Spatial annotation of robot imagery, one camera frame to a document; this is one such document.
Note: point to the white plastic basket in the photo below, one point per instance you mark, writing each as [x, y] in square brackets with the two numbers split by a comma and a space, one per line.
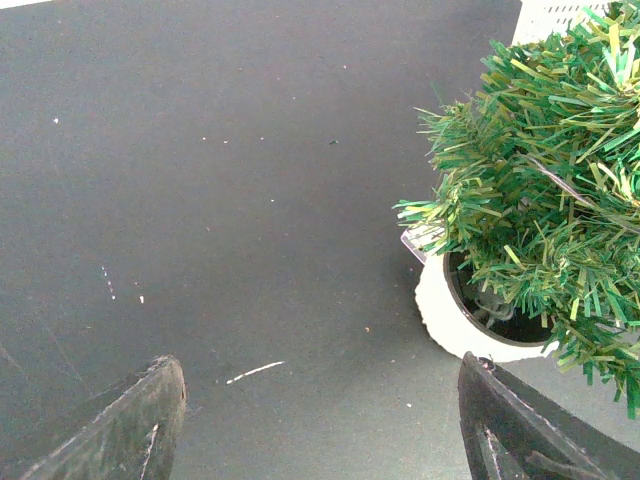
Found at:
[540, 18]

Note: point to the small green christmas tree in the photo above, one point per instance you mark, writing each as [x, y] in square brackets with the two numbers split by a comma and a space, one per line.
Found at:
[572, 102]

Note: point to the white bulb string lights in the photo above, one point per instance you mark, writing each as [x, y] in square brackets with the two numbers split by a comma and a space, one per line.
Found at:
[415, 237]

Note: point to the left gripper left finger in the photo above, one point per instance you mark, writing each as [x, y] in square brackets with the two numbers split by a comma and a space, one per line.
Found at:
[129, 431]

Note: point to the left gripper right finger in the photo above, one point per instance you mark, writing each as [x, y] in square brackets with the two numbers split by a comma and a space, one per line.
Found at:
[511, 431]

